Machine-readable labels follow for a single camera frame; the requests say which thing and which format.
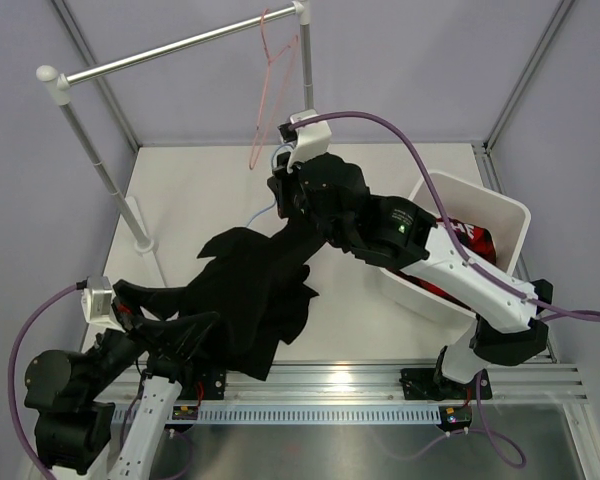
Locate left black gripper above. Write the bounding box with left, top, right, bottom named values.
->
left=81, top=279, right=219, bottom=400

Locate blue clothes hanger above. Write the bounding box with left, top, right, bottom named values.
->
left=244, top=143, right=296, bottom=229

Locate pink clothes hanger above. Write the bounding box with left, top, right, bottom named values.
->
left=248, top=9, right=300, bottom=171

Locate red black plaid shirt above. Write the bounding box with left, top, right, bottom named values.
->
left=400, top=218, right=497, bottom=309

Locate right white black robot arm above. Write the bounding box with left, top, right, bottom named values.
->
left=267, top=152, right=552, bottom=401

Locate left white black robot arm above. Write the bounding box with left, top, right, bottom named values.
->
left=24, top=277, right=219, bottom=479

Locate white plastic basket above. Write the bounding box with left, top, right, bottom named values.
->
left=378, top=170, right=531, bottom=328

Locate silver white clothes rack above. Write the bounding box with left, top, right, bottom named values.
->
left=35, top=0, right=326, bottom=281

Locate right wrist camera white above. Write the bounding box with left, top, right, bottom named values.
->
left=278, top=109, right=332, bottom=173

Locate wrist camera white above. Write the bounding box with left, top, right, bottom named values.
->
left=77, top=276, right=120, bottom=329
left=278, top=109, right=332, bottom=173

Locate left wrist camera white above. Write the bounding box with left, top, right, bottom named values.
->
left=77, top=276, right=120, bottom=329

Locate slotted cable duct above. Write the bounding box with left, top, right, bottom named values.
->
left=166, top=403, right=441, bottom=425

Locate aluminium mounting rail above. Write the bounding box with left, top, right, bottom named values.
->
left=202, top=361, right=588, bottom=405

